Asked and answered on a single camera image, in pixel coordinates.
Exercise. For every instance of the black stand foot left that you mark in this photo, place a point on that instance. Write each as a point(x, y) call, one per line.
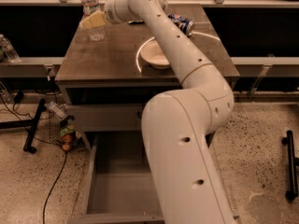
point(30, 126)

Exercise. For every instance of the small water bottle on ledge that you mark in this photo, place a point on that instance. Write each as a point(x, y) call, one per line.
point(8, 49)

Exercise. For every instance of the clear plastic water bottle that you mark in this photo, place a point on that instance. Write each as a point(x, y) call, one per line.
point(93, 20)

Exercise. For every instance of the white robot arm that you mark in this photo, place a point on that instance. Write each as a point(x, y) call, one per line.
point(175, 123)

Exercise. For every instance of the wire basket with snacks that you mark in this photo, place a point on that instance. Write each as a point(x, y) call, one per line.
point(61, 128)

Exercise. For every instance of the open grey lower drawer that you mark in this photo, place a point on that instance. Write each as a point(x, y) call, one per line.
point(119, 187)

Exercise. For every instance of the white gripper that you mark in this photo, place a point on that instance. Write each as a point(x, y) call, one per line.
point(109, 13)

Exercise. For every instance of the grey upper drawer with handle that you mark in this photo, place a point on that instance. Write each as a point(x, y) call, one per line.
point(103, 118)

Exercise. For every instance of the grey drawer cabinet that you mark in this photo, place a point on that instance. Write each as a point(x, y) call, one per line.
point(112, 72)

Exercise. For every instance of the black stand foot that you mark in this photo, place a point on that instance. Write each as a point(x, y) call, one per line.
point(30, 126)
point(292, 193)

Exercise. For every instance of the black stand foot right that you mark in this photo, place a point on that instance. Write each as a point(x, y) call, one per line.
point(292, 193)

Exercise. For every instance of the white paper bowl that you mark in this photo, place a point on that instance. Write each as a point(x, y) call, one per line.
point(153, 55)

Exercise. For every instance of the blue soda can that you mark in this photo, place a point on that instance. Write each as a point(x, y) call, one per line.
point(185, 25)

